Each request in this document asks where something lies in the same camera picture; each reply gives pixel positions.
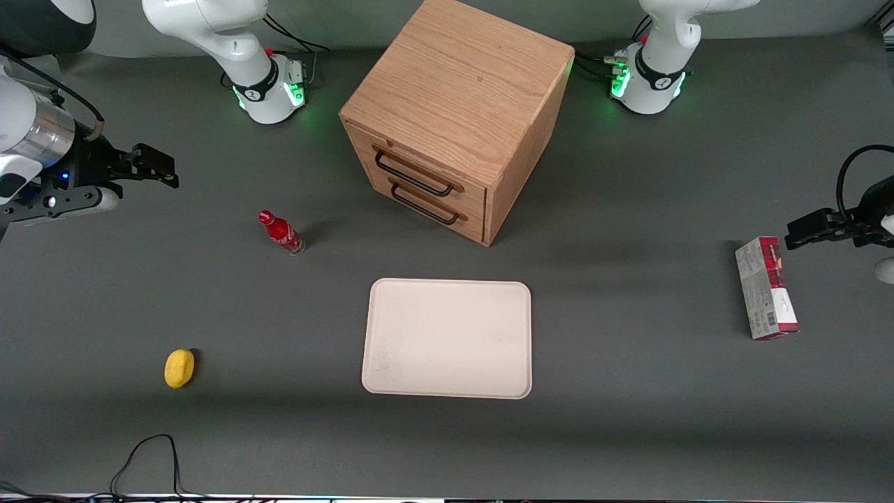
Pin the black frame rail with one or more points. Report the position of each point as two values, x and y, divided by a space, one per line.
881 22

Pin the wooden drawer cabinet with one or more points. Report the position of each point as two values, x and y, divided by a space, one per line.
461 77

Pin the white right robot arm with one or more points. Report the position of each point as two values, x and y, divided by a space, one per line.
209 21

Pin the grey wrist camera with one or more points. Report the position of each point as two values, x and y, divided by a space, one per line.
887 270
70 201

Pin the yellow lemon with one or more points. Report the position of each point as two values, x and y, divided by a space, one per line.
179 368

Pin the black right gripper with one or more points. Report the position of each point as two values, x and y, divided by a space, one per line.
89 162

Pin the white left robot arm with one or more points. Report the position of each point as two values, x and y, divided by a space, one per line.
660 84

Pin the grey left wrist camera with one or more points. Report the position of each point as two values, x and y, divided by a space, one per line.
887 270

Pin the grey and red carton box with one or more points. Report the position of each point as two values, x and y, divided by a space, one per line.
765 293

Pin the beige plastic tray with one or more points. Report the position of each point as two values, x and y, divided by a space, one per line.
447 339

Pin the red cola bottle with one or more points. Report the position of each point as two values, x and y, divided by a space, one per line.
283 234

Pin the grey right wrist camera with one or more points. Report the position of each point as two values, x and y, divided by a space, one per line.
70 201

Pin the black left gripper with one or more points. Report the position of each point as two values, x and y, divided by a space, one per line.
870 212

